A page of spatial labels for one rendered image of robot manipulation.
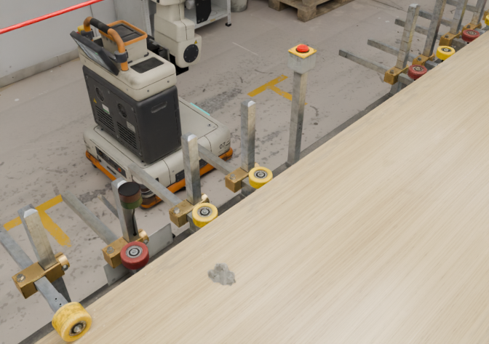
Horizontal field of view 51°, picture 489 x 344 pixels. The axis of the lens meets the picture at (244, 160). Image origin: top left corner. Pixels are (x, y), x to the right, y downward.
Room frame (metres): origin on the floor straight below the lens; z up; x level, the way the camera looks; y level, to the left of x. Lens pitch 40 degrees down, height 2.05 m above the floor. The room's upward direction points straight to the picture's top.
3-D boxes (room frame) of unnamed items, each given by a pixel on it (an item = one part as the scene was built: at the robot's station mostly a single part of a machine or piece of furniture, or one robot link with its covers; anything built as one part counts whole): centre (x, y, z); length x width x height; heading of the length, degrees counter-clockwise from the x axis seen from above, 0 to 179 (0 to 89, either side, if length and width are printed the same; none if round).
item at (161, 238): (1.07, 0.34, 0.75); 0.26 x 0.01 x 0.10; 135
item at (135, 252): (0.95, 0.32, 0.85); 0.08 x 0.08 x 0.11
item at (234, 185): (1.37, 0.00, 0.82); 0.14 x 0.06 x 0.05; 135
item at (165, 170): (2.38, 0.52, 0.16); 0.67 x 0.64 x 0.25; 134
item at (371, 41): (2.30, -0.81, 0.80); 0.43 x 0.03 x 0.04; 45
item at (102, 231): (1.09, 0.46, 0.84); 0.43 x 0.03 x 0.04; 45
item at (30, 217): (0.86, 0.52, 0.94); 0.04 x 0.04 x 0.48; 45
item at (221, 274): (0.87, 0.06, 0.91); 0.09 x 0.07 x 0.02; 38
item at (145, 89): (2.32, 0.58, 0.59); 0.55 x 0.34 x 0.83; 44
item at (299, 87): (1.56, -0.20, 0.93); 0.05 x 0.05 x 0.45; 45
